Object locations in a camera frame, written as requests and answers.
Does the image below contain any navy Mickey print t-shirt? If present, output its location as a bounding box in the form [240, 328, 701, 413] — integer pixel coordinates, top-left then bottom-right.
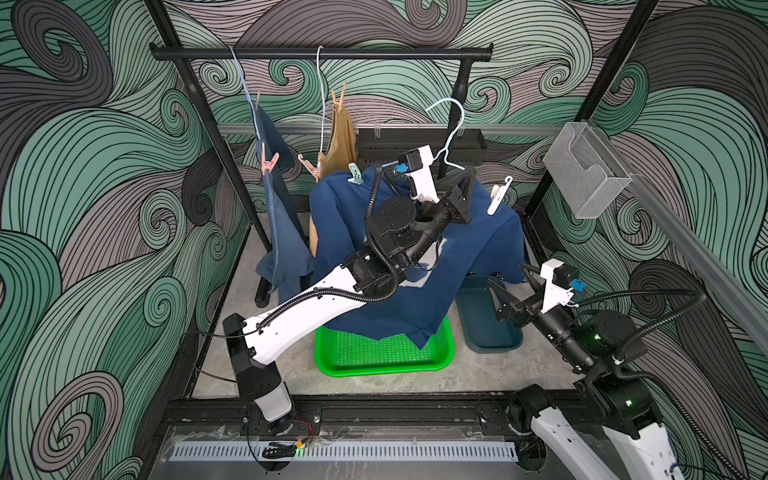
[309, 169, 525, 348]

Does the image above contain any light blue wire hanger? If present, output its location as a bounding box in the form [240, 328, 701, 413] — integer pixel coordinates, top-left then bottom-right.
[425, 97, 466, 170]

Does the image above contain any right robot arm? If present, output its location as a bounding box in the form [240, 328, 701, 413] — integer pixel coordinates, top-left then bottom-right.
[487, 281, 745, 479]

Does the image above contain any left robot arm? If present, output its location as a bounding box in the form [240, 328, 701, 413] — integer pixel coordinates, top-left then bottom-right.
[224, 168, 476, 433]

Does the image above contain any teal plastic tray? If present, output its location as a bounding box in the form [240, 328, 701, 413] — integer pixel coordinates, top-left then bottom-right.
[456, 276, 524, 354]

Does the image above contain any tan cartoon print t-shirt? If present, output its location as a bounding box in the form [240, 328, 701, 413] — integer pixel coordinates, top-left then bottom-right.
[308, 103, 359, 259]

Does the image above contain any pink clothespin on tan shirt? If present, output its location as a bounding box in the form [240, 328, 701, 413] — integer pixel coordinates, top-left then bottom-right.
[297, 154, 322, 182]

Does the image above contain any green plastic basket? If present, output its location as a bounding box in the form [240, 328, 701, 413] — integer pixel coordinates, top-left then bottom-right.
[314, 318, 455, 378]

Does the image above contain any slate blue t-shirt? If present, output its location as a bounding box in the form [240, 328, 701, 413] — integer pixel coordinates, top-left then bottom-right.
[256, 108, 314, 303]

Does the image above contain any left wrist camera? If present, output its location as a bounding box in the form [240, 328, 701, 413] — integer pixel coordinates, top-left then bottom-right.
[395, 145, 439, 204]

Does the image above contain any clear mesh wall bin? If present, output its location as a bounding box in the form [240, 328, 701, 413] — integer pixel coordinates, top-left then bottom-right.
[544, 121, 632, 220]

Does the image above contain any black clothes rack frame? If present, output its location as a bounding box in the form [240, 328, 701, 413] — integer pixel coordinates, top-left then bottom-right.
[149, 41, 494, 308]

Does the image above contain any white wire hanger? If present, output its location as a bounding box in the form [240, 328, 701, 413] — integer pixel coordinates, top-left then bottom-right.
[315, 45, 327, 160]

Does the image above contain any white slotted cable duct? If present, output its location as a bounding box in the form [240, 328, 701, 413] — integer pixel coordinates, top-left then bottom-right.
[169, 440, 518, 463]

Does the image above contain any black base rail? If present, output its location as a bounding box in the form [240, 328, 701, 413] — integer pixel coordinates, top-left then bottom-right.
[161, 392, 637, 439]

